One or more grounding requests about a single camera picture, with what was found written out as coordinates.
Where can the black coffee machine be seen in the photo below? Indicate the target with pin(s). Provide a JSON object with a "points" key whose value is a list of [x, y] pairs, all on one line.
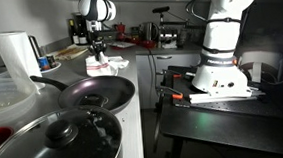
{"points": [[77, 18]]}

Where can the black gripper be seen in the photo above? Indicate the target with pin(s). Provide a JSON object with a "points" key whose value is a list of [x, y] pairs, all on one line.
{"points": [[98, 45]]}

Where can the blue can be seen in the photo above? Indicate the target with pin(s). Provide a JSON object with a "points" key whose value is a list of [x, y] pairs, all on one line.
{"points": [[43, 63]]}

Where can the white red-striped towel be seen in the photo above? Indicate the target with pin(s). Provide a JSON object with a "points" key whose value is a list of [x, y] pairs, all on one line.
{"points": [[99, 69], [120, 61]]}

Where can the dark frying pan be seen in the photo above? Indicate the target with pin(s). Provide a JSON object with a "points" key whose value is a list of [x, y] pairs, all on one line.
{"points": [[115, 91]]}

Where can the red moka pot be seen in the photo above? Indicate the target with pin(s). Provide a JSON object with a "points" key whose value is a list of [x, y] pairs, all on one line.
{"points": [[120, 32]]}

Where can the dark wine bottle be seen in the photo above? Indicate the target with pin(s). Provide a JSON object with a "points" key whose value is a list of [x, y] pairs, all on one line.
{"points": [[74, 35], [83, 38]]}

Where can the black cooking pot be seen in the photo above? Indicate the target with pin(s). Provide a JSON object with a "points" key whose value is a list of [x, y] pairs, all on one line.
{"points": [[119, 157]]}

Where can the white round device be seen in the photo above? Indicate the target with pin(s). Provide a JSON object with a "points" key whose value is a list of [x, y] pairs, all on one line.
{"points": [[263, 58]]}

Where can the steel kettle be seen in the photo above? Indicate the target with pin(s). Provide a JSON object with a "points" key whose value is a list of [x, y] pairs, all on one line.
{"points": [[150, 31]]}

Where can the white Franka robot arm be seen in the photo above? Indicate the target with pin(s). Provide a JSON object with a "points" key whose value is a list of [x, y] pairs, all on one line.
{"points": [[222, 33]]}

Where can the clear plastic container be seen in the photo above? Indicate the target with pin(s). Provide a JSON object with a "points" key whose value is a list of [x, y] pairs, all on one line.
{"points": [[2, 98]]}

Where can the grey cabinet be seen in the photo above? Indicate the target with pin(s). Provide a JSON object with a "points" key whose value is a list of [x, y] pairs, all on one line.
{"points": [[180, 66]]}

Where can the small dark jar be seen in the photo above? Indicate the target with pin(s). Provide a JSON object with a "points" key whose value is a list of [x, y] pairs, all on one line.
{"points": [[135, 32]]}

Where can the small white plate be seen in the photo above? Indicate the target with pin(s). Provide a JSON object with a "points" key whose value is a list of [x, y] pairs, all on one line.
{"points": [[56, 66]]}

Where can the red tray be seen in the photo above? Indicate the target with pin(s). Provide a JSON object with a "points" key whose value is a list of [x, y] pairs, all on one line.
{"points": [[147, 43]]}

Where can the white paper towel roll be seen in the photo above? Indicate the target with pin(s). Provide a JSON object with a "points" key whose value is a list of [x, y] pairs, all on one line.
{"points": [[16, 54]]}

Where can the black robot table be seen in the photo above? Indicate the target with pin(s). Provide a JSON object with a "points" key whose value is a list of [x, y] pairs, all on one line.
{"points": [[225, 123]]}

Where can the flat white tray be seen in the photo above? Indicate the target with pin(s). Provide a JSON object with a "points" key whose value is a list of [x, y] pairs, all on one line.
{"points": [[122, 44]]}

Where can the steel kitchen machine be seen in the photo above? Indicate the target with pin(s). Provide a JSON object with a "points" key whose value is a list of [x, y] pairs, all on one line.
{"points": [[168, 35]]}

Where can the black clamp orange tip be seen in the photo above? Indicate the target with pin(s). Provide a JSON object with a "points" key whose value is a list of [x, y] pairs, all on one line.
{"points": [[176, 96], [177, 75]]}

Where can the steel grinder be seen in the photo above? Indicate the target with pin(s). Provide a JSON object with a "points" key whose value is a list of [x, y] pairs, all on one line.
{"points": [[35, 46]]}

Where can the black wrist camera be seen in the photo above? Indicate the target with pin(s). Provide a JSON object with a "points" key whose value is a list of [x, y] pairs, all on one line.
{"points": [[106, 33]]}

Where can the dark can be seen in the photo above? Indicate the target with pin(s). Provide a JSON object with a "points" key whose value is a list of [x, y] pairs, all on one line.
{"points": [[51, 61]]}

